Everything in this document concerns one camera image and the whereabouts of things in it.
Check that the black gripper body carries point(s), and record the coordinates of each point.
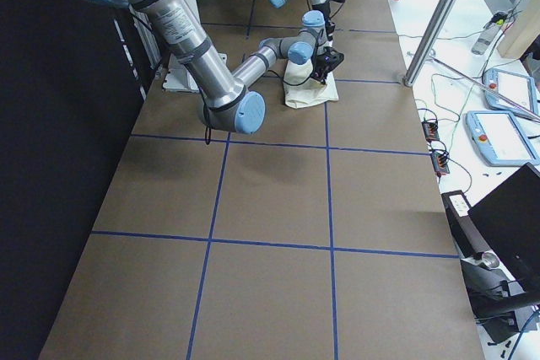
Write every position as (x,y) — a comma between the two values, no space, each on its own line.
(327,29)
(319,68)

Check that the black laptop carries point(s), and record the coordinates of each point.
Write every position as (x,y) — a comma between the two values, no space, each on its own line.
(508,220)

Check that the far blue teach pendant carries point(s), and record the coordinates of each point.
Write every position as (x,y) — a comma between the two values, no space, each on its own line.
(517,87)

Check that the aluminium frame post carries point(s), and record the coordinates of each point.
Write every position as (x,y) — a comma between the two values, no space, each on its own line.
(431,33)

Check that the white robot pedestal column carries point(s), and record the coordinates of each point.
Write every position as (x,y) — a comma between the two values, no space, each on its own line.
(178,23)

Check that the black camera tripod mount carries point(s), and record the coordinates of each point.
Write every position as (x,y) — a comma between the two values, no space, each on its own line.
(489,289)

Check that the cream long-sleeve cat shirt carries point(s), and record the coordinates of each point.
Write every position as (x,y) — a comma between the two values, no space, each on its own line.
(301,91)

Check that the near blue teach pendant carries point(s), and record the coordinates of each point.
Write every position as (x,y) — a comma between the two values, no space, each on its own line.
(499,139)

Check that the blue teach pendant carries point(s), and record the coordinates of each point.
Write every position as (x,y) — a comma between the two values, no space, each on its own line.
(517,87)
(499,139)

